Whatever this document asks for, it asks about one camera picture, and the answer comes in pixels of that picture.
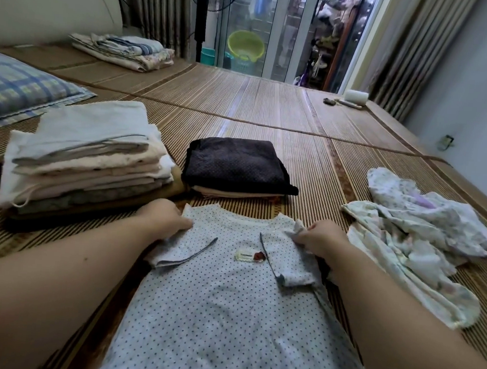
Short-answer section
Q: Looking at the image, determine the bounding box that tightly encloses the person's right hand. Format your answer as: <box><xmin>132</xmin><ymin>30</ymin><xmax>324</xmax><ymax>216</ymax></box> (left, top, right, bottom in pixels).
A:
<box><xmin>291</xmin><ymin>216</ymin><xmax>357</xmax><ymax>267</ymax></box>

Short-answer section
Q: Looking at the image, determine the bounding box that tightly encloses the person's left hand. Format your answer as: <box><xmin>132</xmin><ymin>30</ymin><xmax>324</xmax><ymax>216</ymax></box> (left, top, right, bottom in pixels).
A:
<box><xmin>130</xmin><ymin>196</ymin><xmax>197</xmax><ymax>247</ymax></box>

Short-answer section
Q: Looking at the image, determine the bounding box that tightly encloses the tan beige garment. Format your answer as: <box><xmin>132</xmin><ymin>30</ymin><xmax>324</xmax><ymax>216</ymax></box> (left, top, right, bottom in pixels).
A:
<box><xmin>186</xmin><ymin>183</ymin><xmax>288</xmax><ymax>206</ymax></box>

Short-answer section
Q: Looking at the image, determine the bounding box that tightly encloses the dark grey garment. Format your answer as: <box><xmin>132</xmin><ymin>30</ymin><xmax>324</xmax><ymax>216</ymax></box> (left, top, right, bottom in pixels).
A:
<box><xmin>180</xmin><ymin>133</ymin><xmax>304</xmax><ymax>199</ymax></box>

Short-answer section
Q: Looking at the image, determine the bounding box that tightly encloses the small floral white garment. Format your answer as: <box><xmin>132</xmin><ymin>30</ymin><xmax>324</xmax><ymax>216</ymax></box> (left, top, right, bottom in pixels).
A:
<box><xmin>361</xmin><ymin>165</ymin><xmax>487</xmax><ymax>259</ymax></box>

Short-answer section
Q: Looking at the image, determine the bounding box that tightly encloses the bamboo bed mat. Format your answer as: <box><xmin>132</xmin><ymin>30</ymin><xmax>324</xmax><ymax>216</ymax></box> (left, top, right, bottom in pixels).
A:
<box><xmin>0</xmin><ymin>38</ymin><xmax>487</xmax><ymax>369</ymax></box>

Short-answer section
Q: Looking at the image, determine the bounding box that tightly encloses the stack of light clothes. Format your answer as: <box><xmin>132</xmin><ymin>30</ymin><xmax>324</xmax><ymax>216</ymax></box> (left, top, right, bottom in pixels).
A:
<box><xmin>0</xmin><ymin>126</ymin><xmax>179</xmax><ymax>225</ymax></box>

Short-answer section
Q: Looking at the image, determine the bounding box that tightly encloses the person's left forearm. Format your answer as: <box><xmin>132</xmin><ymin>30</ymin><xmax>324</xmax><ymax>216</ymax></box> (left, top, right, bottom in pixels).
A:
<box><xmin>0</xmin><ymin>203</ymin><xmax>161</xmax><ymax>369</ymax></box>

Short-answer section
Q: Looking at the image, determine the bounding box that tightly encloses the person's right forearm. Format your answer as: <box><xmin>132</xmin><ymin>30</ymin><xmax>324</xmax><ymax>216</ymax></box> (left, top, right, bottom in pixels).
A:
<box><xmin>321</xmin><ymin>245</ymin><xmax>487</xmax><ymax>369</ymax></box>

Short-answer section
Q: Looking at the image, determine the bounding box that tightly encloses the white floral print garment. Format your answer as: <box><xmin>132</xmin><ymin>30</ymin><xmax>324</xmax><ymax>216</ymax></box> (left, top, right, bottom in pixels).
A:
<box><xmin>331</xmin><ymin>198</ymin><xmax>487</xmax><ymax>332</ymax></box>

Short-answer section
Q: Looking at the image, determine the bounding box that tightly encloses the white paper roll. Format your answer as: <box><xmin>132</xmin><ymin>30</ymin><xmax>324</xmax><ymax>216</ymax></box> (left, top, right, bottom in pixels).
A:
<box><xmin>344</xmin><ymin>89</ymin><xmax>371</xmax><ymax>108</ymax></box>

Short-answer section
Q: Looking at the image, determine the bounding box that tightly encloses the small teal bucket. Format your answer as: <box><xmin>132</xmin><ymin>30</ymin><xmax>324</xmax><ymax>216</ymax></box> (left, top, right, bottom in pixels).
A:
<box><xmin>200</xmin><ymin>48</ymin><xmax>218</xmax><ymax>68</ymax></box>

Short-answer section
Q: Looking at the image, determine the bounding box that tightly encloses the folded striped blanket stack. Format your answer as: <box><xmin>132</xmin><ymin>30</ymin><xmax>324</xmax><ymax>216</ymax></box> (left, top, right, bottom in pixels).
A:
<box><xmin>66</xmin><ymin>29</ymin><xmax>178</xmax><ymax>76</ymax></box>

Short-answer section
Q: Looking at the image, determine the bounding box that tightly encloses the blue plaid pillow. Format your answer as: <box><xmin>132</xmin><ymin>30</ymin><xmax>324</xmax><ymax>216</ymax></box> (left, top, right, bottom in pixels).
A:
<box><xmin>0</xmin><ymin>59</ymin><xmax>100</xmax><ymax>145</ymax></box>

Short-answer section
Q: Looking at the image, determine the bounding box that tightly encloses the yellow green basin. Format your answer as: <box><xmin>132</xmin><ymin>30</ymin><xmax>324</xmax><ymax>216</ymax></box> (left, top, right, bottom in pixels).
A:
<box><xmin>225</xmin><ymin>29</ymin><xmax>268</xmax><ymax>65</ymax></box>

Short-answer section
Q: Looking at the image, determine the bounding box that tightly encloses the cluttered balcony shelf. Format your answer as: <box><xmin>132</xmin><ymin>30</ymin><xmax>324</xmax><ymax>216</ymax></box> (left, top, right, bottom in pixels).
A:
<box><xmin>302</xmin><ymin>0</ymin><xmax>355</xmax><ymax>91</ymax></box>

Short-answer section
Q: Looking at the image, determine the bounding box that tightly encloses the beige patterned curtain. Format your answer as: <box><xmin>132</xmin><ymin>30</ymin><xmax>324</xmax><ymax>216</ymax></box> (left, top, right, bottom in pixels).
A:
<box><xmin>367</xmin><ymin>0</ymin><xmax>481</xmax><ymax>129</ymax></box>
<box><xmin>102</xmin><ymin>0</ymin><xmax>198</xmax><ymax>60</ymax></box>

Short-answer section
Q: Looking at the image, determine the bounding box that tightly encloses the black standing fan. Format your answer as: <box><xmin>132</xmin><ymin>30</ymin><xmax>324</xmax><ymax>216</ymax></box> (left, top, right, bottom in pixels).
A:
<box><xmin>176</xmin><ymin>0</ymin><xmax>244</xmax><ymax>64</ymax></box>

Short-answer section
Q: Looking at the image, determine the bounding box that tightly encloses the sliding glass balcony door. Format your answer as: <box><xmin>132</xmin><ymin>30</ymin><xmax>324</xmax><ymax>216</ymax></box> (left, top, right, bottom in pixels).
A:
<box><xmin>208</xmin><ymin>0</ymin><xmax>380</xmax><ymax>95</ymax></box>

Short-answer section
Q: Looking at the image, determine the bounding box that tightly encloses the white wall socket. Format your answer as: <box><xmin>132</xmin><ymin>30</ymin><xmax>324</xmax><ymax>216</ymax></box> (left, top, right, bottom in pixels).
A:
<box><xmin>437</xmin><ymin>133</ymin><xmax>456</xmax><ymax>153</ymax></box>

